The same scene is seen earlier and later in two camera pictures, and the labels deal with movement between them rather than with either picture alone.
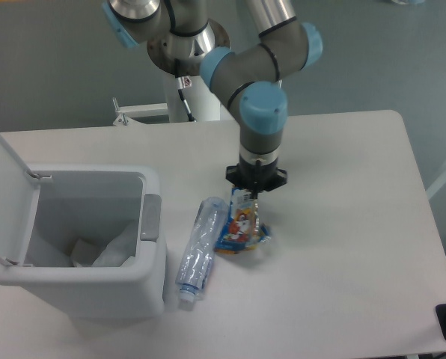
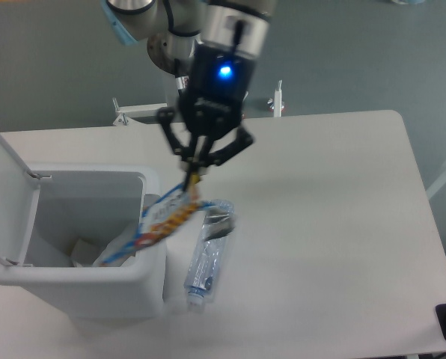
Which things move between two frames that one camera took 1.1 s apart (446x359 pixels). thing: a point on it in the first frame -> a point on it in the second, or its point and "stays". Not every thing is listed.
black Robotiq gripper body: (257, 176) -> (212, 104)
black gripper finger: (280, 179) -> (242, 139)
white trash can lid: (11, 197) stays
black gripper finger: (232, 174) -> (189, 155)
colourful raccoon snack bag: (242, 230) -> (162, 215)
